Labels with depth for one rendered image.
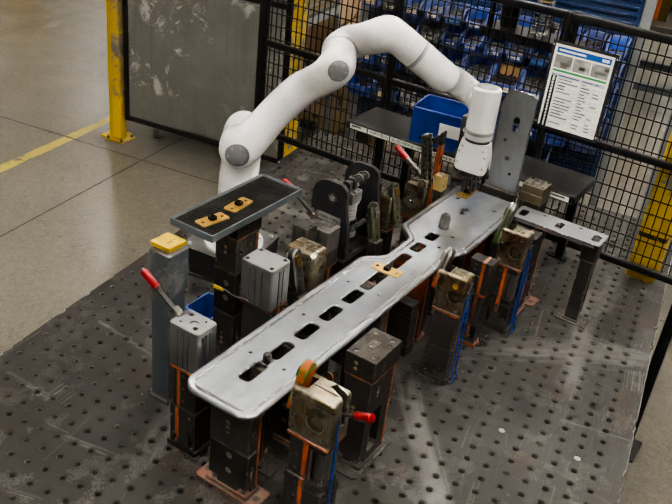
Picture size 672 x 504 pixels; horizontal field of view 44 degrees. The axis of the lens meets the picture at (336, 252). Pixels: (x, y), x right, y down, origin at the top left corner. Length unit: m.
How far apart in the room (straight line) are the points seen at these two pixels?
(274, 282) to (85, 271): 2.18
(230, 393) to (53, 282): 2.33
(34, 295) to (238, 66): 1.77
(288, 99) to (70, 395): 1.00
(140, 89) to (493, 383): 3.43
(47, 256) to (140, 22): 1.62
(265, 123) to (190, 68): 2.60
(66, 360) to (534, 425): 1.27
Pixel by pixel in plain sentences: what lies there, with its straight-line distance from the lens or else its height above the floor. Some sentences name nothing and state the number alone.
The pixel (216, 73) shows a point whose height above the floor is 0.59.
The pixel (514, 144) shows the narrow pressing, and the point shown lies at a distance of 2.80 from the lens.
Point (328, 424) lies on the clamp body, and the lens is 1.72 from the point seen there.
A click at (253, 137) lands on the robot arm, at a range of 2.45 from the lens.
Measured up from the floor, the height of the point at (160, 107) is 0.28.
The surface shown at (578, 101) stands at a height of 1.27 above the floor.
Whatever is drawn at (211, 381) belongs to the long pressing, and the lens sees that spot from 1.82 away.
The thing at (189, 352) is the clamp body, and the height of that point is 1.00.
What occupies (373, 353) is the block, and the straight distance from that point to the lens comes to 1.90.
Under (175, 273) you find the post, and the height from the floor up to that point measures 1.09.
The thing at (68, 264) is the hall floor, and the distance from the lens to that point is 4.16.
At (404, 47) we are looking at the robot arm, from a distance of 2.37.
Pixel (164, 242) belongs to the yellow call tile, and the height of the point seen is 1.16.
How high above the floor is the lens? 2.15
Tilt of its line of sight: 30 degrees down
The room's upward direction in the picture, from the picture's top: 7 degrees clockwise
